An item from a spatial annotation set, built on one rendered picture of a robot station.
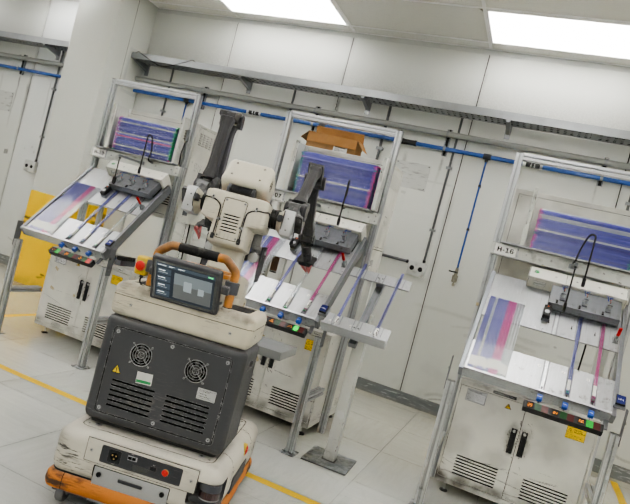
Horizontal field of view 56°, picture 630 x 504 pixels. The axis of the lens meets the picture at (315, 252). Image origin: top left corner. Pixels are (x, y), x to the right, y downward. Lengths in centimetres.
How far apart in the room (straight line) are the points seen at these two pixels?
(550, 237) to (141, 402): 224
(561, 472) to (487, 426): 40
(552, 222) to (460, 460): 136
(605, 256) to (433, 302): 190
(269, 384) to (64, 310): 161
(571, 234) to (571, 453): 111
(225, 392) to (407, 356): 302
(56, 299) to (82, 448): 230
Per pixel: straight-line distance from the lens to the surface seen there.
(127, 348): 227
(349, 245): 345
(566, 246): 341
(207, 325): 215
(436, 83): 526
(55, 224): 421
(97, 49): 624
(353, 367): 320
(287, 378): 356
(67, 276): 444
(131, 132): 444
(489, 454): 336
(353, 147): 402
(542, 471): 337
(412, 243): 501
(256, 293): 332
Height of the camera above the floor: 114
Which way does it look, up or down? 1 degrees down
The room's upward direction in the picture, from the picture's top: 15 degrees clockwise
